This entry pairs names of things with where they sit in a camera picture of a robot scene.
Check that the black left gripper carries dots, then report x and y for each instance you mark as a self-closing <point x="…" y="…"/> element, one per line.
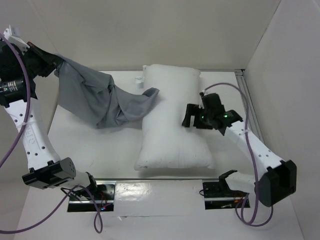
<point x="50" y="61"/>

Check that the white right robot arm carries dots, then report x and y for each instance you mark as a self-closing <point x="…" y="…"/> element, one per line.
<point x="274" y="178"/>

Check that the grey pillowcase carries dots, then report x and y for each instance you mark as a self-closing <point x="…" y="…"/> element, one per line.
<point x="94" y="98"/>

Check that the white pillow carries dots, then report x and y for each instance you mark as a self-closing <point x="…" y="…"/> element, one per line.
<point x="166" y="144"/>

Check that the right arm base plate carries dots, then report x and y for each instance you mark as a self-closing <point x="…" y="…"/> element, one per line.
<point x="217" y="199"/>

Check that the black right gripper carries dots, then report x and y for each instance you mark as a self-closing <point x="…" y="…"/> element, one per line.
<point x="197" y="116"/>

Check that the white pillow tag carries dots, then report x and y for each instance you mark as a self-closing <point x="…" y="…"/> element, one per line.
<point x="139" y="81"/>

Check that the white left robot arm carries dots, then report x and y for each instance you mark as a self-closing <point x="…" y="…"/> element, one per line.
<point x="20" y="63"/>

